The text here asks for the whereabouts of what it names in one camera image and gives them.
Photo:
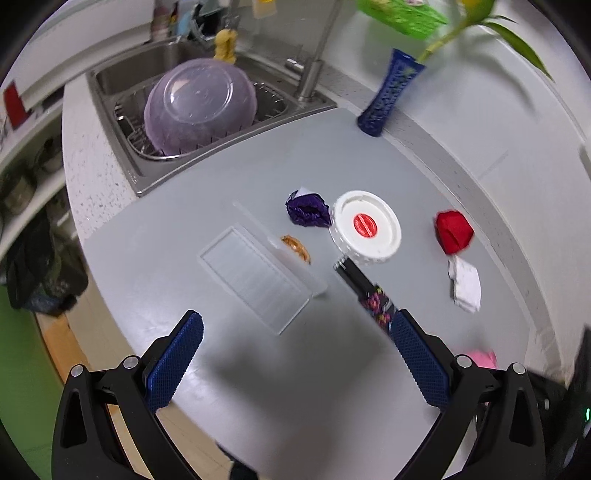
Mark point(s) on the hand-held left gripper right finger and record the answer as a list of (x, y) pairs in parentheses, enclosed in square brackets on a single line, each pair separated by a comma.
[(420, 360)]

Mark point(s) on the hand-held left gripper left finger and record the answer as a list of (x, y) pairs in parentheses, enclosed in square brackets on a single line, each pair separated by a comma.
[(178, 355)]

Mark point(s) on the red cloth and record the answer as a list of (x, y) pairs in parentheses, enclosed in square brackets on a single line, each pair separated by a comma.
[(455, 230)]

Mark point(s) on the white lid with red label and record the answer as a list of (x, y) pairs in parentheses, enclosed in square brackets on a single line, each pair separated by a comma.
[(367, 226)]

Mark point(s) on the black trash bin with bag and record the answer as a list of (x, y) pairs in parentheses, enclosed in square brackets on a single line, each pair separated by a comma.
[(46, 267)]

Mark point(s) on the pink crumpled paper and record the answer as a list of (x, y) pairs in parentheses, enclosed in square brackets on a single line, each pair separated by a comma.
[(482, 359)]

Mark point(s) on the black patterned tube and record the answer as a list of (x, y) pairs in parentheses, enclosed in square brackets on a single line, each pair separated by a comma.
[(364, 290)]

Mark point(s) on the white folded cloth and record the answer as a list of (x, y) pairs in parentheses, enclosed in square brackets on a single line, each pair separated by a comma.
[(466, 284)]

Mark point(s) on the clear plastic container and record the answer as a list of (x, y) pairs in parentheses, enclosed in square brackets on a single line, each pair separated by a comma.
[(256, 272)]

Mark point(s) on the green kitchen cabinet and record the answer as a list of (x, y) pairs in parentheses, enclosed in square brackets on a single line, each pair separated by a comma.
[(23, 378)]

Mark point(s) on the orange snack piece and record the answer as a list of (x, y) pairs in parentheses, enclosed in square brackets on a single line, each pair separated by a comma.
[(298, 249)]

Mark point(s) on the crumpled purple wrapper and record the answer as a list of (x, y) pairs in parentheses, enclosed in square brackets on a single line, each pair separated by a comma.
[(307, 210)]

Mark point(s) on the tall steel pot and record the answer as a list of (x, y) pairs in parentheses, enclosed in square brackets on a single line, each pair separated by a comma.
[(18, 191)]

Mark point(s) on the steel pot with lid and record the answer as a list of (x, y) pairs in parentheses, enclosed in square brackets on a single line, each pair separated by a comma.
[(48, 157)]

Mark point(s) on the purple plastic bowl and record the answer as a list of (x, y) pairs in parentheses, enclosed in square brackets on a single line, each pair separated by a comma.
[(198, 106)]

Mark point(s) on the white open shelf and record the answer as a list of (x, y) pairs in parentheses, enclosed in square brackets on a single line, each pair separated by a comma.
[(32, 134)]

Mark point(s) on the blue patterned vase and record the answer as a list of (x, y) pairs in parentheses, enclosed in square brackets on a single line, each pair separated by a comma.
[(390, 92)]

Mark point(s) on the stainless steel sink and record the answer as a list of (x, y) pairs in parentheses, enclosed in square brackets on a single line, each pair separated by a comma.
[(138, 74)]

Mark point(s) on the red flat object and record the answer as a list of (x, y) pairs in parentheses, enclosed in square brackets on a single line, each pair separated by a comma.
[(14, 106)]

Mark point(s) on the steel faucet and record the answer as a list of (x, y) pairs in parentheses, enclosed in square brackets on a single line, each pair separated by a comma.
[(314, 69)]

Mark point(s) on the yellow sponge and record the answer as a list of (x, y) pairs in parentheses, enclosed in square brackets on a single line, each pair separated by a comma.
[(226, 46)]

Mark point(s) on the green leafy plant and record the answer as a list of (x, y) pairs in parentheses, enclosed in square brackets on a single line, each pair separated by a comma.
[(517, 41)]

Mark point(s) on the green plastic basket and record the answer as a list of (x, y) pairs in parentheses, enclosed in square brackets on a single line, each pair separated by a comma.
[(406, 16)]

